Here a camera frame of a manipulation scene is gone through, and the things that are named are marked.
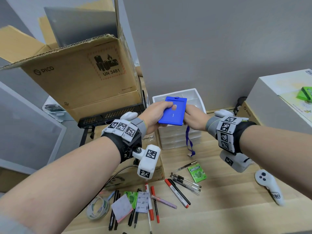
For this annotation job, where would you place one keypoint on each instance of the person's left hand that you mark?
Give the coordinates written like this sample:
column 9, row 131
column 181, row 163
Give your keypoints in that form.
column 151, row 119

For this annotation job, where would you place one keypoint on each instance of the person's right hand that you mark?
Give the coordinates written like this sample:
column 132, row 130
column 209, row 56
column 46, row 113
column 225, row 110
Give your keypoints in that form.
column 196, row 119

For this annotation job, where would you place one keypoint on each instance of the white plastic drawer organizer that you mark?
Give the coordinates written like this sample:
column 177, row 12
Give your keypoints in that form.
column 195, row 99

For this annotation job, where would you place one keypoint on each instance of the single black gel pen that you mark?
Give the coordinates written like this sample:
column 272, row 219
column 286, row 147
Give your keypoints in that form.
column 185, row 166

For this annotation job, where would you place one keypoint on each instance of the bunch of clear gel pens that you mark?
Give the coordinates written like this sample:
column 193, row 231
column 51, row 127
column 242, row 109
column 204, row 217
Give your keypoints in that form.
column 187, row 183

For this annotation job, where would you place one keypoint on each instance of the black marker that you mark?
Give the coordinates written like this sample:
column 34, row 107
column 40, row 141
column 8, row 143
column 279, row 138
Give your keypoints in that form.
column 181, row 193

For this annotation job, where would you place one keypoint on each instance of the slim white marker red cap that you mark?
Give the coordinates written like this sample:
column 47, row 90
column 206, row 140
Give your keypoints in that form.
column 176, row 193

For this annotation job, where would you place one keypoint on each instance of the fat white marker orange cap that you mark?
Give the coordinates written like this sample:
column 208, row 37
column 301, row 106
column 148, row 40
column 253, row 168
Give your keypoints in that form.
column 149, row 199

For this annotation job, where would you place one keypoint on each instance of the printed notes pack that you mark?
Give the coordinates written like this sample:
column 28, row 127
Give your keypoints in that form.
column 142, row 202

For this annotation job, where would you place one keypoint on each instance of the purple pen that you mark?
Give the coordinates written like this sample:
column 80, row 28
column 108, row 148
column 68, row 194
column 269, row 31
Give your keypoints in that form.
column 164, row 202

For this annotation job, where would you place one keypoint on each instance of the thin black orange pen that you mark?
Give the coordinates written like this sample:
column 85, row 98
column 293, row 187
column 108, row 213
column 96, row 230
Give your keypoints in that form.
column 155, row 204

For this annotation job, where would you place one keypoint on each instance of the blue pen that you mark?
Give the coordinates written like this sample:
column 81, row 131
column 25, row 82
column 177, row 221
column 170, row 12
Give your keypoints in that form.
column 111, row 195

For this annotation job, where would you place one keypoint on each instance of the pink sticky note pad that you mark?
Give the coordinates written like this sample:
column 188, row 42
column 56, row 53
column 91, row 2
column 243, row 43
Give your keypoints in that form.
column 122, row 208

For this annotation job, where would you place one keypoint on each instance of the clear ballpoint pen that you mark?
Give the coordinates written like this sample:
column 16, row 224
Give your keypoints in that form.
column 150, row 224

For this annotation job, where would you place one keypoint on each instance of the clear tape roll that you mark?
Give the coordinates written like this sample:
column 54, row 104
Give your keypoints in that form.
column 91, row 212

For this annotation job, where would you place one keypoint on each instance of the person's right forearm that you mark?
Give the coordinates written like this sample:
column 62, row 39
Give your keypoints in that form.
column 280, row 153

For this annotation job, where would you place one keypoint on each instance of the person's left forearm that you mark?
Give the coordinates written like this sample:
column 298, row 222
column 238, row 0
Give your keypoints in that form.
column 61, row 187

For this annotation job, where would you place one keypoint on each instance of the left marker wrist band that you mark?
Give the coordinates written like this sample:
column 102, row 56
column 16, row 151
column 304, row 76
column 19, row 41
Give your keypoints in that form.
column 124, row 131

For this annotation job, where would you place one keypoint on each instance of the marker wrist band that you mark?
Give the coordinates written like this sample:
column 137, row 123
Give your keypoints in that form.
column 124, row 131
column 226, row 131

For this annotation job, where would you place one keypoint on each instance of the right marker wrist band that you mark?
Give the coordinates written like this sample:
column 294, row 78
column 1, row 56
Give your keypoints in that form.
column 226, row 131

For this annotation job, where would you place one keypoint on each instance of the black vented device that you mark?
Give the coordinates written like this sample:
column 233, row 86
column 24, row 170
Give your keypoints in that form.
column 109, row 116

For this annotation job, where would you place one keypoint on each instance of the taped brown cardboard box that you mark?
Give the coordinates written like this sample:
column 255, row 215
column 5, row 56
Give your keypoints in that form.
column 158, row 173

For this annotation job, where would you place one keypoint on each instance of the white carton box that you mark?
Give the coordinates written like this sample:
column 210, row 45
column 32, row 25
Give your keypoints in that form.
column 273, row 99

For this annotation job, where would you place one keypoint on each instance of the open brown cardboard box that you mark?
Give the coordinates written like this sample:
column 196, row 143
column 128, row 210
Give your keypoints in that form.
column 73, row 82

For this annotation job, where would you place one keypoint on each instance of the white controller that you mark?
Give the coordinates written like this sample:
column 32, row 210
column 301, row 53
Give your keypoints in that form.
column 265, row 182

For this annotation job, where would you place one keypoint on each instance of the white device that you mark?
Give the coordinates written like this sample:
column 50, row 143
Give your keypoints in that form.
column 57, row 109

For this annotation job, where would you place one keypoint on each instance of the grey flat plate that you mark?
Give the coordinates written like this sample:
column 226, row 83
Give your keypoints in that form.
column 80, row 26

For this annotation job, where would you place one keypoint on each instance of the white framed grey panel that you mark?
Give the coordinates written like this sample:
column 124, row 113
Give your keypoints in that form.
column 26, row 129

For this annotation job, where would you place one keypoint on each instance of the flat brown cardboard sheet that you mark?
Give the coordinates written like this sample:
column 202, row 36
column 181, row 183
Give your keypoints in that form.
column 12, row 180

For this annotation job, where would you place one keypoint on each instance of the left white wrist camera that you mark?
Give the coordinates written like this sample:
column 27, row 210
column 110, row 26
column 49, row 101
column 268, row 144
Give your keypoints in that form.
column 148, row 163

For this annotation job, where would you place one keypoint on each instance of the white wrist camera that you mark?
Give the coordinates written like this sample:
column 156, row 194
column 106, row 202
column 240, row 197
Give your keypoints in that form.
column 148, row 163
column 236, row 163

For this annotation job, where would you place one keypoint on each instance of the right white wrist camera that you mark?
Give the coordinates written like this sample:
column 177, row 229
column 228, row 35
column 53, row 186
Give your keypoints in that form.
column 236, row 163

